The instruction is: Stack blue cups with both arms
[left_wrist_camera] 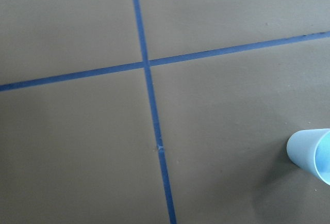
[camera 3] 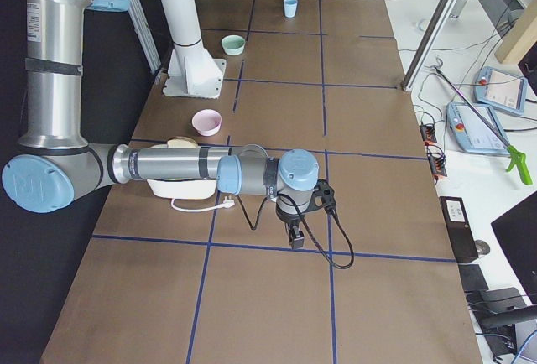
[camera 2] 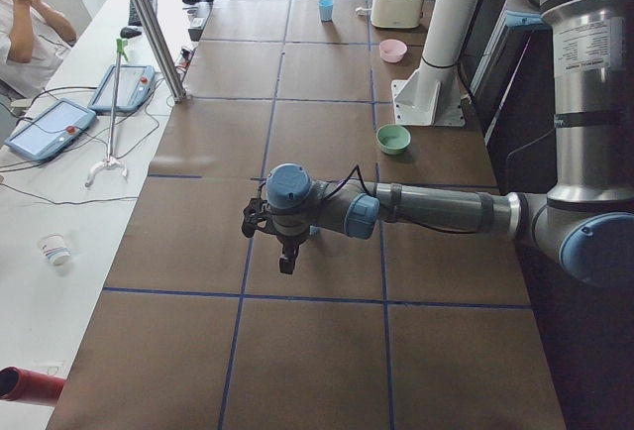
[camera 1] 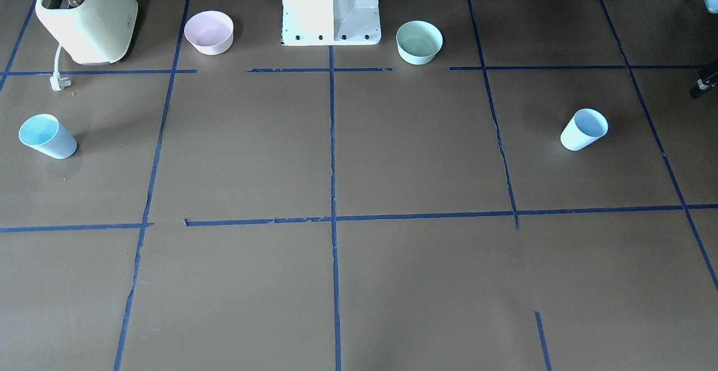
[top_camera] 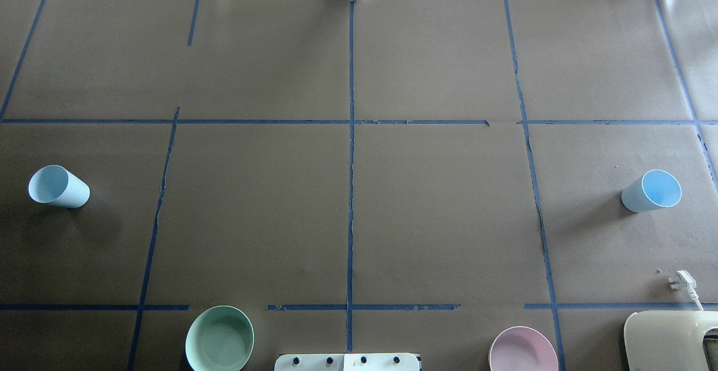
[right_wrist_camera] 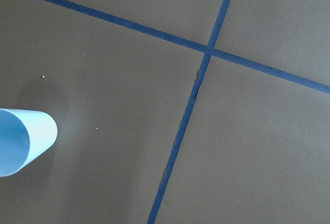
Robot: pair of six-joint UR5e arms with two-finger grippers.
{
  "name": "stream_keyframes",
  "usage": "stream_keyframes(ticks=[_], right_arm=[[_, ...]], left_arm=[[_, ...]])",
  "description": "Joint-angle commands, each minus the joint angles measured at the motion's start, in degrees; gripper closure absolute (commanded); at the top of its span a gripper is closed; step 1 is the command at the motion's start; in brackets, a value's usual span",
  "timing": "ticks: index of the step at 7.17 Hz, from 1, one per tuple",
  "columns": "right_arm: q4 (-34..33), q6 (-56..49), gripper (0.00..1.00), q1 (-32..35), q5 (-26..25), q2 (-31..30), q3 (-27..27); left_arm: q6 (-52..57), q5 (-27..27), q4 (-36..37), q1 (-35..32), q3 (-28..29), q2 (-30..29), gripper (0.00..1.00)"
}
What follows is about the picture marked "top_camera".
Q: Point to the light blue cup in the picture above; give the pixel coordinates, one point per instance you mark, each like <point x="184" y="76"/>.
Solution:
<point x="56" y="186"/>
<point x="654" y="190"/>

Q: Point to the green bowl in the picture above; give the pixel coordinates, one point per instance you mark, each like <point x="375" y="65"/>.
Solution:
<point x="221" y="338"/>

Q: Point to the pink bowl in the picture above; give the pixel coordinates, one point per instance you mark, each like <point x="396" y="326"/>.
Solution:
<point x="522" y="348"/>

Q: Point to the cream toaster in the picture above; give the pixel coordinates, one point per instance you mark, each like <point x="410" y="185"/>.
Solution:
<point x="671" y="340"/>

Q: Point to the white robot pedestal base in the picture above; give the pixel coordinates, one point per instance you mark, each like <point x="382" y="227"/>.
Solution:
<point x="349" y="361"/>

